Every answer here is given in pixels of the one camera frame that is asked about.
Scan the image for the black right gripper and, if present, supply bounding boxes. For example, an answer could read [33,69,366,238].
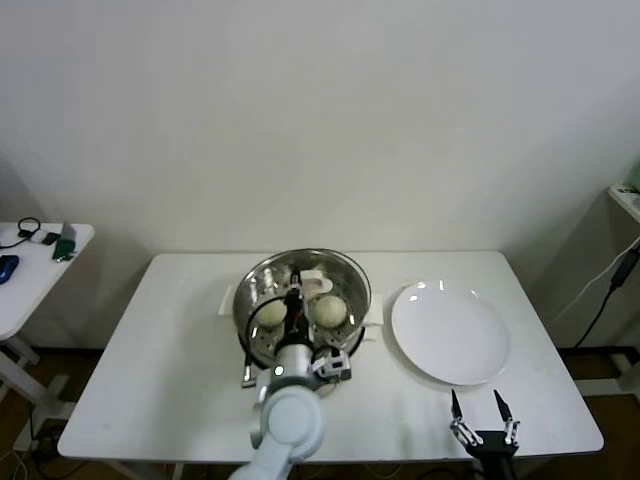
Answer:
[448,389,523,480]

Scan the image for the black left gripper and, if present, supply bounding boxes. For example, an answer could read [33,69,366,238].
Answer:
[280,267,310,347]

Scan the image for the stainless steel steamer basket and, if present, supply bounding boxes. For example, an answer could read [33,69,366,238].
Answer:
[218,248,385,364]

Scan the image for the white round plate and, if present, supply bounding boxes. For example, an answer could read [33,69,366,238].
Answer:
[389,280,513,387]

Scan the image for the white shelf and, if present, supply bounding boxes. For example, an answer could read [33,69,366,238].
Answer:
[608,183,640,222]

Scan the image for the white side table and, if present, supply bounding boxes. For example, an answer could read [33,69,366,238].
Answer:
[0,222,95,441]

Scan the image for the floor power strip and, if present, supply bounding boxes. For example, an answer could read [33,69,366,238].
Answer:
[13,421,65,452]

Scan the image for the blue computer mouse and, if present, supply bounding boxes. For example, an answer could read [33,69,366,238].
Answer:
[0,253,21,286]

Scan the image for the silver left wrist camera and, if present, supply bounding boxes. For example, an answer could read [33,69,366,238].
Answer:
[310,348,352,385]

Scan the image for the white wall cable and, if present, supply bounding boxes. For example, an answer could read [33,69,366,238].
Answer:
[563,238,640,324]

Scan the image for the black headphones with cable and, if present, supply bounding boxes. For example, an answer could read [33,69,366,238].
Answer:
[0,216,42,249]

